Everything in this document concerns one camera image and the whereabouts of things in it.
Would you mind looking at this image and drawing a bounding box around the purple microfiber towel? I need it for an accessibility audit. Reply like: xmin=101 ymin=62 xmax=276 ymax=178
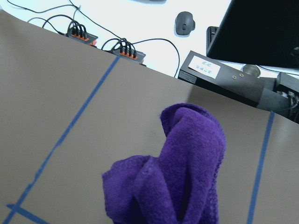
xmin=102 ymin=103 xmax=226 ymax=224

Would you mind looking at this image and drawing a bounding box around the black usb hub orange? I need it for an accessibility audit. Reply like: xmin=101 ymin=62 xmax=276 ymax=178
xmin=58 ymin=21 xmax=98 ymax=47

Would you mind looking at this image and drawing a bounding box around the black computer mouse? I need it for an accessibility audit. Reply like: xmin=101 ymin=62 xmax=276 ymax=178
xmin=175 ymin=11 xmax=196 ymax=36

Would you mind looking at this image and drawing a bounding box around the black box with label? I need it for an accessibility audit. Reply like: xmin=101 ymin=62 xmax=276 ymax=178
xmin=177 ymin=50 xmax=273 ymax=108

